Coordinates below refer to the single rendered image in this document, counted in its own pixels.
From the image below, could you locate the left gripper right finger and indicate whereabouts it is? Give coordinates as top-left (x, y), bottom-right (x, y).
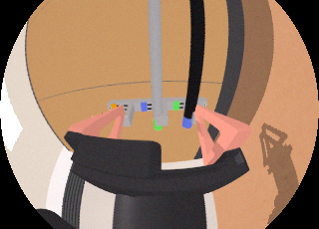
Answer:
top-left (194, 105), bottom-right (251, 165)

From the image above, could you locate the large brown wooden panel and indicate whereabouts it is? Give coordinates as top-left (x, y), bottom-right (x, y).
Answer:
top-left (25, 0), bottom-right (244, 163)

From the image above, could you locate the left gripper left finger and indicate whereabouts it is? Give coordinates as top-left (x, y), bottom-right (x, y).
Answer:
top-left (69, 105), bottom-right (125, 139)

